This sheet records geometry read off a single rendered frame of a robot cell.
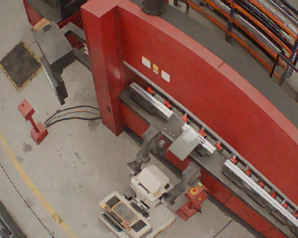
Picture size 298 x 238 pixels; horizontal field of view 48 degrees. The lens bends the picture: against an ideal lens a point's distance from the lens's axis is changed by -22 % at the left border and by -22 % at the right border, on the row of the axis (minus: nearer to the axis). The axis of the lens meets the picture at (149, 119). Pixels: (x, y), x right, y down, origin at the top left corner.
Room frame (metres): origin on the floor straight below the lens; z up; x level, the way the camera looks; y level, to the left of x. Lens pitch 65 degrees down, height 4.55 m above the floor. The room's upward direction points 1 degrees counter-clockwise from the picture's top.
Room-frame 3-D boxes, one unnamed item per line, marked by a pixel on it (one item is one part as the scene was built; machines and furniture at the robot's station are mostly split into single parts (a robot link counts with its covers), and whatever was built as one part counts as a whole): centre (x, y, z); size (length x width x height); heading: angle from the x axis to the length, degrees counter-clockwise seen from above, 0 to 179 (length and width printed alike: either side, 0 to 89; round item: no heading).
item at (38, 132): (1.96, 1.45, 0.41); 0.25 x 0.20 x 0.83; 137
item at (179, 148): (1.43, -0.32, 1.00); 0.26 x 0.18 x 0.01; 137
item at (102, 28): (2.33, 0.17, 1.15); 0.85 x 0.25 x 2.30; 137
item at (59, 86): (1.94, 0.90, 1.42); 0.45 x 0.12 x 0.36; 34
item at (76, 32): (2.23, 0.71, 1.67); 0.40 x 0.24 x 0.07; 47
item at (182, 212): (0.96, -0.44, 0.06); 0.25 x 0.20 x 0.12; 131
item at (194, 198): (0.98, -0.46, 0.75); 0.20 x 0.16 x 0.18; 41
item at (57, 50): (2.03, 0.85, 1.53); 0.51 x 0.25 x 0.85; 34
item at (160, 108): (1.91, -0.02, 0.92); 0.50 x 0.06 x 0.10; 47
